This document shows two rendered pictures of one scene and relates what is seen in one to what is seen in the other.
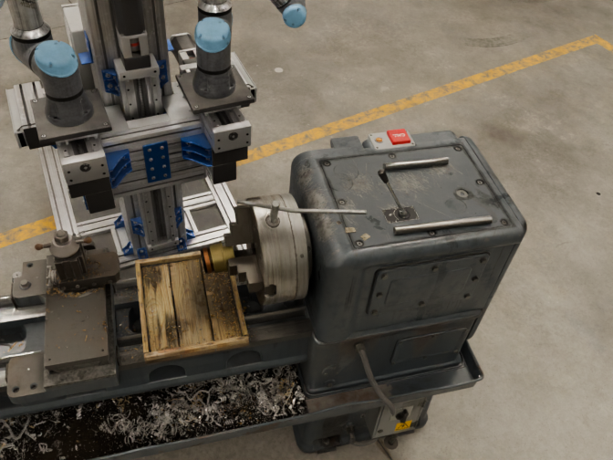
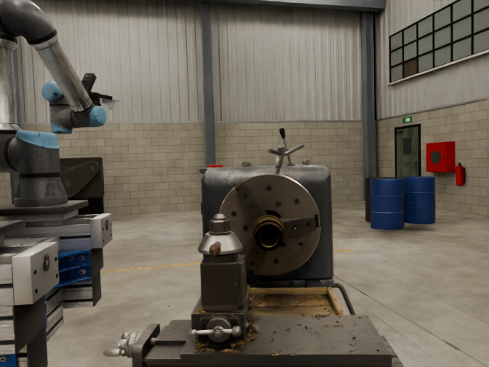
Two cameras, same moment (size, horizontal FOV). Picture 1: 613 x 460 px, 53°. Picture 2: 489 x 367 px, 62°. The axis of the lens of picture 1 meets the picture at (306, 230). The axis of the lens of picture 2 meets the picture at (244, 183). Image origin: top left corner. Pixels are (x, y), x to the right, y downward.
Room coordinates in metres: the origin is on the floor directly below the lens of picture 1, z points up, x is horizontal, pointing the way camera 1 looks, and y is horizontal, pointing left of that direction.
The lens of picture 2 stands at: (0.73, 1.29, 1.27)
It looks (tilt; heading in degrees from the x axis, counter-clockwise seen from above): 3 degrees down; 293
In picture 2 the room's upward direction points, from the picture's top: 2 degrees counter-clockwise
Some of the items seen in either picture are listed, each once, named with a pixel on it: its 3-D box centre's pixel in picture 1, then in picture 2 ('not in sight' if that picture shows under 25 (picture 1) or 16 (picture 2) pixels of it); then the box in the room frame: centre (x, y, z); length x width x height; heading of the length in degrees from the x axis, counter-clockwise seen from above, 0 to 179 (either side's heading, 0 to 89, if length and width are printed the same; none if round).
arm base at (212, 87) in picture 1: (213, 74); (41, 188); (1.82, 0.38, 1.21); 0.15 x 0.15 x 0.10
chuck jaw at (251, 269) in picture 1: (251, 276); (299, 223); (1.06, 0.14, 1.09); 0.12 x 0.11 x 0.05; 19
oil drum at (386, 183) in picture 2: not in sight; (386, 203); (1.28, -6.52, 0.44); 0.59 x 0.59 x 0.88
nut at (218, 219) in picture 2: (60, 235); (219, 223); (1.06, 0.66, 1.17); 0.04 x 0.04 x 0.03
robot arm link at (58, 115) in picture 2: not in sight; (64, 119); (1.97, 0.13, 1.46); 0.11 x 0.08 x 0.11; 7
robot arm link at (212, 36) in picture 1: (212, 43); (36, 151); (1.83, 0.38, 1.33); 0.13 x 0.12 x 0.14; 7
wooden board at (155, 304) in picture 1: (190, 301); (270, 312); (1.09, 0.33, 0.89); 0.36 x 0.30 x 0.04; 19
